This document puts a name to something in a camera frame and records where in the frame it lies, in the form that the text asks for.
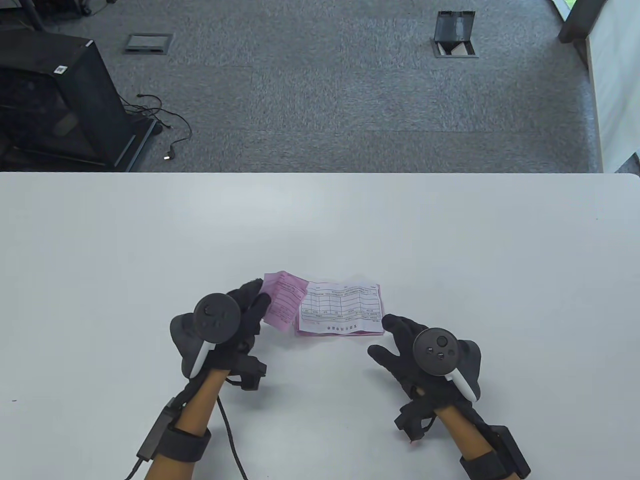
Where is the person's right forearm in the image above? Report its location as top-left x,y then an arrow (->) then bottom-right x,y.
432,405 -> 502,480

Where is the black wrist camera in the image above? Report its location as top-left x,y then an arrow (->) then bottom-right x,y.
227,351 -> 268,391
394,395 -> 437,444

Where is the black floor cable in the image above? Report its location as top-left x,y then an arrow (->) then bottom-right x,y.
120,93 -> 193,162

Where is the black labelled power pack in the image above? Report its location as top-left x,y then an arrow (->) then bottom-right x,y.
137,405 -> 177,462

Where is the person's left forearm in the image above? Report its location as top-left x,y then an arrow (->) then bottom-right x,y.
145,367 -> 232,480

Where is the dark grey pillar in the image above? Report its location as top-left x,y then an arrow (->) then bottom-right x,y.
558,0 -> 607,44

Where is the black glove cable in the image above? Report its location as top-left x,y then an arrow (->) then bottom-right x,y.
216,394 -> 250,480

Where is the black wrist box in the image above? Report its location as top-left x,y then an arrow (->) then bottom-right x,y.
487,425 -> 532,479

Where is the person's left hand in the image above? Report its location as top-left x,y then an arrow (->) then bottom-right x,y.
185,279 -> 273,401

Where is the white paper invoice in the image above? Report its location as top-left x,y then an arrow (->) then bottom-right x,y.
298,280 -> 383,333

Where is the black cabinet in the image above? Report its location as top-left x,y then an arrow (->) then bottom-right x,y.
0,30 -> 157,172

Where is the closed grey floor box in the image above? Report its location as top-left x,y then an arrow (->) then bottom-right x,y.
123,33 -> 175,55

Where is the white partition panel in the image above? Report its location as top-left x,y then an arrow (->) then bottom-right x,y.
584,0 -> 640,174

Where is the open grey floor box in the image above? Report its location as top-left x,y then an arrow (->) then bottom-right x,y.
431,10 -> 480,60

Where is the black wrist strap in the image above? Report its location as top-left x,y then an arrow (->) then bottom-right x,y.
459,449 -> 509,480
166,424 -> 212,464

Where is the person's right hand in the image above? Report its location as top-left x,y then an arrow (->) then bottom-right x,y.
367,314 -> 488,421

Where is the pink paper invoice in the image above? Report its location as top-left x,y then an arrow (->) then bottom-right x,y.
262,271 -> 309,331
295,281 -> 386,338

